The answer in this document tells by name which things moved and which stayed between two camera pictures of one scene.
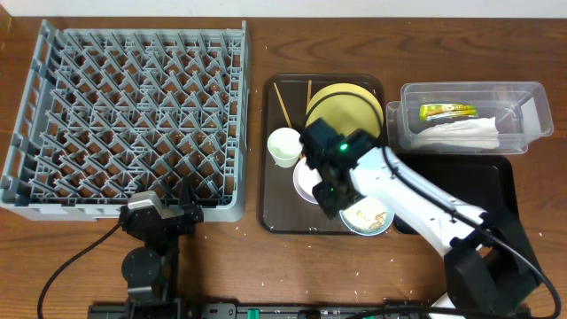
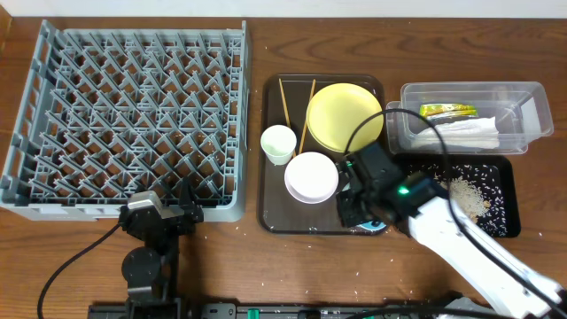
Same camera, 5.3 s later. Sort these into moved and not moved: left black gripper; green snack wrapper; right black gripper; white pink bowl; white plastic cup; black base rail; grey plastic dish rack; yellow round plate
Moved: right black gripper; white pink bowl; white plastic cup
Not moved: black base rail; green snack wrapper; left black gripper; grey plastic dish rack; yellow round plate
